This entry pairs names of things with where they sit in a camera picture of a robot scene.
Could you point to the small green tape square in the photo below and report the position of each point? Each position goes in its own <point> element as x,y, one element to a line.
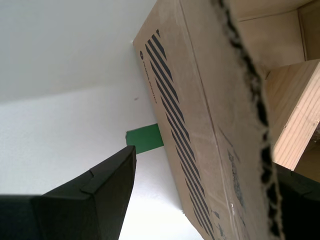
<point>145,138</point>

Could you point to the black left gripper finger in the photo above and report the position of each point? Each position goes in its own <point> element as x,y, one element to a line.
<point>302,212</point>
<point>87,200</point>

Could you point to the light wooden block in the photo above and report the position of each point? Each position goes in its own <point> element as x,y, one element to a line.
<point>292,110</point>

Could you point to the cardboard box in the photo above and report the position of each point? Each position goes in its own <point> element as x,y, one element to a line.
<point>212,100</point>

